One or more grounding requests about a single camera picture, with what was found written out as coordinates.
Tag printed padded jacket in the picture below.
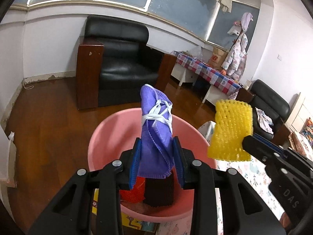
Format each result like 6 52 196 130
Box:
221 33 248 80

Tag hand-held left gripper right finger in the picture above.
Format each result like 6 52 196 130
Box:
171 137 286 235

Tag pink hat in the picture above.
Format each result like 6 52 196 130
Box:
241 12 253 32

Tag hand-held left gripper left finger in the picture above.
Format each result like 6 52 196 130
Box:
28 138 142 235

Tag pink plastic bucket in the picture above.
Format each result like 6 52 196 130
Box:
87 108 217 223

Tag black leather armchair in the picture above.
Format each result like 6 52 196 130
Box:
76 15 177 110
241 80 290 142

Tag yellow printed box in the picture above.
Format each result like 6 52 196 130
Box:
92 188 160 233

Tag yellow foam fruit net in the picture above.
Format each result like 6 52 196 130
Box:
207 99 253 162

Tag clear plastic bag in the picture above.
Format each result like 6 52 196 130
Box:
188 46 203 60

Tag printed cloth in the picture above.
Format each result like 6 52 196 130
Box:
254 108 274 135

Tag pink floral pajama trousers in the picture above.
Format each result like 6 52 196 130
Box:
159 219 193 235

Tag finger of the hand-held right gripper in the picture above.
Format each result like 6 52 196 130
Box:
242 136 294 177
253 133 313 170

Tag brown paper bag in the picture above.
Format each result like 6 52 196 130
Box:
208 46 229 70

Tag checked tablecloth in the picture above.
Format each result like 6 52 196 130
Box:
171 51 242 99

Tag purple face mask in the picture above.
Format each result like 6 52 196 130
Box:
140 84 175 179

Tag colourful patterned pillow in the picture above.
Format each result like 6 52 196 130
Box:
302 117 313 140

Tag black foam fruit net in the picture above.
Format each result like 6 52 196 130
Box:
143 171 175 207

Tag red foam fruit net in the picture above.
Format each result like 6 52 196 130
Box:
120 176 147 203

